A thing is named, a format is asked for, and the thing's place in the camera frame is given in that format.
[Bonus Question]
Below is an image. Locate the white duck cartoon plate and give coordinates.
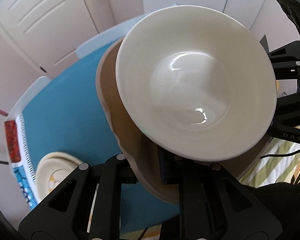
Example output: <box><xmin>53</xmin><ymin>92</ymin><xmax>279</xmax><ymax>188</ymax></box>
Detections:
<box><xmin>36</xmin><ymin>152</ymin><xmax>82</xmax><ymax>200</ymax></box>

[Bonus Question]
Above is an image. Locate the brown flower-shaped plate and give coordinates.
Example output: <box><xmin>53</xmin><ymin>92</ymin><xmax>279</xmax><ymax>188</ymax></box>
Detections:
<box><xmin>96</xmin><ymin>37</ymin><xmax>272</xmax><ymax>204</ymax></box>

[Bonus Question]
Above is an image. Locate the large white bowl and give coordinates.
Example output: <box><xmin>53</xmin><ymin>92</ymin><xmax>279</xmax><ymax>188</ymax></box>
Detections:
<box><xmin>115</xmin><ymin>5</ymin><xmax>277</xmax><ymax>161</ymax></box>

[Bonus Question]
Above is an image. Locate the striped green bedsheet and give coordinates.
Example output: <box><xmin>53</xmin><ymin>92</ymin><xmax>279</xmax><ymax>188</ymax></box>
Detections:
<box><xmin>239</xmin><ymin>139</ymin><xmax>300</xmax><ymax>188</ymax></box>

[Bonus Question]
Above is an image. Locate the red blue snack packet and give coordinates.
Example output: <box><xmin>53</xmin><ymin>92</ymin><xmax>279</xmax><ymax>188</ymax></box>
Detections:
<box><xmin>4</xmin><ymin>120</ymin><xmax>38</xmax><ymax>210</ymax></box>

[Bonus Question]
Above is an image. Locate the blue patterned tablecloth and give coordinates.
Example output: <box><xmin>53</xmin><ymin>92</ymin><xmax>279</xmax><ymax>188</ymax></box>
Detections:
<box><xmin>5</xmin><ymin>37</ymin><xmax>180</xmax><ymax>235</ymax></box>

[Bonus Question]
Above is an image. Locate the white panel door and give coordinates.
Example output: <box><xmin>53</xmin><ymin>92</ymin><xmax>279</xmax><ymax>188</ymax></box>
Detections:
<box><xmin>0</xmin><ymin>0</ymin><xmax>114</xmax><ymax>78</ymax></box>

